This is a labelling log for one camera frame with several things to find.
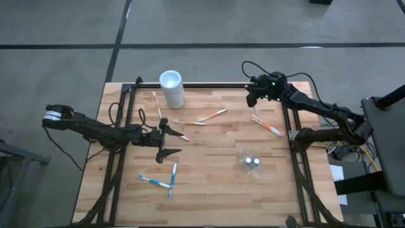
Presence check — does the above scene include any grey metal stand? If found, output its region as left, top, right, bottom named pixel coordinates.
left=0, top=139, right=51, bottom=228

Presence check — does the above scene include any yellow cable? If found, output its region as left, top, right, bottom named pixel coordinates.
left=359, top=144, right=380, bottom=172

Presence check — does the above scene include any blue white toothbrush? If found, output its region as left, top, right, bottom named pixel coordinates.
left=137, top=174, right=173, bottom=189
left=167, top=161, right=178, bottom=201

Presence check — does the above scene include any black pole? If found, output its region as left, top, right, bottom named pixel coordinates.
left=375, top=83, right=405, bottom=110

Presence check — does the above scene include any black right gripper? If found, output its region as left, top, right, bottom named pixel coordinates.
left=245, top=72, right=291, bottom=108

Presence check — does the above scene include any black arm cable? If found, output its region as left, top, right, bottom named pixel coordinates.
left=284, top=72, right=320, bottom=103
left=138, top=108, right=153, bottom=129
left=109, top=101, right=123, bottom=127
left=241, top=60, right=259, bottom=80

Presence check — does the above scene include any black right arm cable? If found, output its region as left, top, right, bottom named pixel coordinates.
left=284, top=72, right=320, bottom=103
left=241, top=60, right=259, bottom=80

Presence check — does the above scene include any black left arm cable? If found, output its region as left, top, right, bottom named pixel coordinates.
left=109, top=101, right=123, bottom=127
left=138, top=108, right=153, bottom=129

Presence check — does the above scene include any clear acrylic organizer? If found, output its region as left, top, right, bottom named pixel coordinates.
left=235, top=144, right=270, bottom=184

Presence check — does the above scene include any dark grey cabinet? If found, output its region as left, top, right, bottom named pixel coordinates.
left=360, top=94, right=405, bottom=197

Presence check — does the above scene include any black flat bar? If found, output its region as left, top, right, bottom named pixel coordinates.
left=334, top=170, right=389, bottom=196

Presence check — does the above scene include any black aluminium table frame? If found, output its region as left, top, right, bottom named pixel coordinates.
left=71, top=75, right=346, bottom=228

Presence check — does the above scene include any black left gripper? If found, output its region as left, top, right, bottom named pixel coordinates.
left=148, top=117, right=185, bottom=165

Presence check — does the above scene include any white paper sheet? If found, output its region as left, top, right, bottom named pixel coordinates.
left=328, top=163, right=349, bottom=206

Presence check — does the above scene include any white wipes canister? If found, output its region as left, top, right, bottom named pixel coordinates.
left=158, top=70, right=187, bottom=110

